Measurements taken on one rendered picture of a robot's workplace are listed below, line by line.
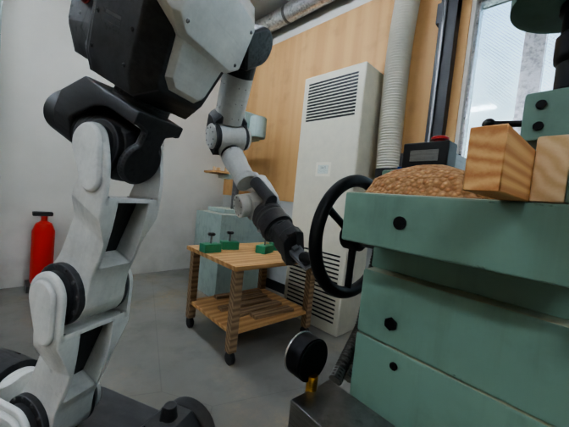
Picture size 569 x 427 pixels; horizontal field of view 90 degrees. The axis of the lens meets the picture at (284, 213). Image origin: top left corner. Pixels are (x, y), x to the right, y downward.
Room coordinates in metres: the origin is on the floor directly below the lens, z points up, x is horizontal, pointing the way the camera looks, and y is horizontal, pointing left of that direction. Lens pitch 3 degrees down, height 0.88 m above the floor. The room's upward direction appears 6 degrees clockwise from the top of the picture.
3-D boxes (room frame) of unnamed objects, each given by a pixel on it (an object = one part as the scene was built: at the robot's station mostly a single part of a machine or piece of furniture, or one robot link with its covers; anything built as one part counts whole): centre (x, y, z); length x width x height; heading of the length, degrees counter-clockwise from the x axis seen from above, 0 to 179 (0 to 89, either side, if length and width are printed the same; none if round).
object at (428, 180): (0.33, -0.16, 0.92); 0.14 x 0.09 x 0.04; 41
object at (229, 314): (1.81, 0.17, 0.32); 0.66 x 0.57 x 0.64; 133
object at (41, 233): (2.20, 1.85, 0.30); 0.19 x 0.18 x 0.60; 45
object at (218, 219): (2.60, 0.46, 0.79); 0.62 x 0.48 x 1.58; 44
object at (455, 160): (0.57, -0.28, 0.99); 0.13 x 0.11 x 0.06; 131
